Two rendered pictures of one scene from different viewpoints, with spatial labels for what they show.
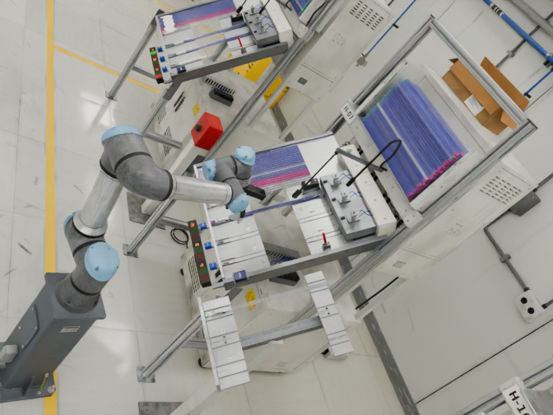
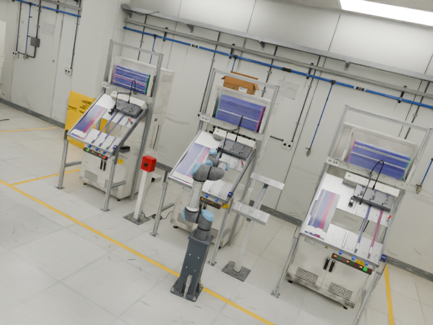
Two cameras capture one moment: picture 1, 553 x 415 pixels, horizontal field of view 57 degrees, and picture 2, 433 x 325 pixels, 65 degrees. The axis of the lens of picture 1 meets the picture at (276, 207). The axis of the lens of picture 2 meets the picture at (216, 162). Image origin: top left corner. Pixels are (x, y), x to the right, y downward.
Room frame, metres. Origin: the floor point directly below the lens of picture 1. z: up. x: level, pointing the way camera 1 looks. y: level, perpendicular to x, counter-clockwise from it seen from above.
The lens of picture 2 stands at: (-1.14, 1.45, 1.96)
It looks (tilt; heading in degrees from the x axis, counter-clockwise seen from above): 16 degrees down; 335
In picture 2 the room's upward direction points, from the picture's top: 15 degrees clockwise
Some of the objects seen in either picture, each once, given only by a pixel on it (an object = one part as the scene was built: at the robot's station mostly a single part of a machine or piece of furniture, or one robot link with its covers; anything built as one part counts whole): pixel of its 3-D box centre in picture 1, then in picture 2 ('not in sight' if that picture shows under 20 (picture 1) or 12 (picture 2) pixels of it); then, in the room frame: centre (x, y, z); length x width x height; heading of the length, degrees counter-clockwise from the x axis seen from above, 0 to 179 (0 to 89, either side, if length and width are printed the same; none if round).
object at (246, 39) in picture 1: (217, 82); (115, 144); (3.23, 0.87, 0.66); 1.01 x 0.73 x 1.31; 135
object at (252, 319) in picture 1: (262, 291); (212, 207); (2.34, -0.27, 0.31); 0.70 x 0.65 x 0.62; 45
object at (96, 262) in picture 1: (96, 265); (205, 218); (1.25, 0.30, 0.72); 0.13 x 0.12 x 0.14; 60
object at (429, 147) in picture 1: (413, 138); (240, 112); (2.21, -0.22, 1.52); 0.51 x 0.13 x 0.27; 45
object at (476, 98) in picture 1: (490, 99); (247, 84); (2.49, -0.36, 1.82); 0.68 x 0.30 x 0.20; 45
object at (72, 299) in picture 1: (82, 286); (203, 231); (1.24, 0.30, 0.60); 0.15 x 0.15 x 0.10
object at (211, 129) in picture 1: (178, 169); (142, 188); (2.52, 0.57, 0.39); 0.24 x 0.24 x 0.78; 45
